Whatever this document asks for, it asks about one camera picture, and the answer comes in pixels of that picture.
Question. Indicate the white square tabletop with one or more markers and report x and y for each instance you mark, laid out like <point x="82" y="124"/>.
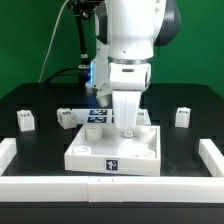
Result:
<point x="101" y="148"/>

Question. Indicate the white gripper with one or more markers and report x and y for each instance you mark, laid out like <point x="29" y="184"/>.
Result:
<point x="128" y="82"/>

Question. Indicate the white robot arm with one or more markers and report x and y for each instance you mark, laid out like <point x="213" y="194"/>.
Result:
<point x="127" y="31"/>

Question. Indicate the white sheet with tags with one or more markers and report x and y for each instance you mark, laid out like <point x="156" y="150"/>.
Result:
<point x="100" y="116"/>

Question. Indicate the black camera stand pole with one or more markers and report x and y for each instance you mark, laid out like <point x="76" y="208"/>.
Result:
<point x="82" y="10"/>

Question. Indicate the white U-shaped obstacle fence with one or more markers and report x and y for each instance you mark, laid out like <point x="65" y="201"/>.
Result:
<point x="103" y="189"/>

